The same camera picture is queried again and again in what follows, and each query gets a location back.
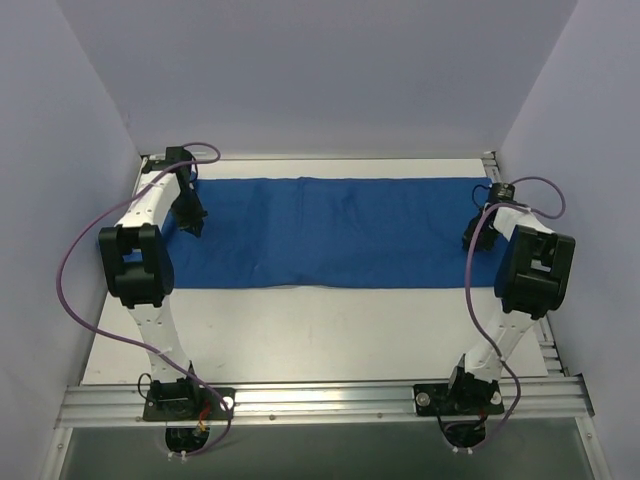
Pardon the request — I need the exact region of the blue surgical cloth wrap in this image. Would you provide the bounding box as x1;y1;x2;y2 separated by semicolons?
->
162;178;506;289

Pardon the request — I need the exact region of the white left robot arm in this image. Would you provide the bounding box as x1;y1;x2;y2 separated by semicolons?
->
98;156;207;419

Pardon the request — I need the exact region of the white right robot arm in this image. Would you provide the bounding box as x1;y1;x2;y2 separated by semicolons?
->
443;202;576;413

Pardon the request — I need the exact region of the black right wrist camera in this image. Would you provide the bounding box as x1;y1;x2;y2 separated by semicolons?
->
487;182;515;205

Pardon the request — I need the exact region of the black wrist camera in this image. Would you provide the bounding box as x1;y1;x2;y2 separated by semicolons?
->
487;182;515;205
164;146;193;165

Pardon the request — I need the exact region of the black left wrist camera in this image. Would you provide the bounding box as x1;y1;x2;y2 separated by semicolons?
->
164;146;193;165

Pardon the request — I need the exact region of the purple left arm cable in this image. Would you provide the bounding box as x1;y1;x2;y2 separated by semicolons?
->
55;142;235;455

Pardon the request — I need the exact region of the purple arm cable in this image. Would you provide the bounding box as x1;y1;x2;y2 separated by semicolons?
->
444;175;568;449
55;142;235;455

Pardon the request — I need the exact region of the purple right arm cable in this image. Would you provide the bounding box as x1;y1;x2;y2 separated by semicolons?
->
444;175;568;449

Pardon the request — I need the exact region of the aluminium back rail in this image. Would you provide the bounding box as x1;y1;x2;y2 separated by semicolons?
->
221;151;497;161

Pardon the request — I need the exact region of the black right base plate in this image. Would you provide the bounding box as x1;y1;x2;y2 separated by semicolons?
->
412;382;505;417

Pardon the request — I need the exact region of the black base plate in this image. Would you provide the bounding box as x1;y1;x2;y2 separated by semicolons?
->
142;382;228;422
412;382;505;417

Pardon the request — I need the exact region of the aluminium frame rail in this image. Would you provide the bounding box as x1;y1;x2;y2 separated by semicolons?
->
55;376;594;428

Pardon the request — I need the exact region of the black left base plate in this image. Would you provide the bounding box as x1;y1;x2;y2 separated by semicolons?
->
142;382;228;422

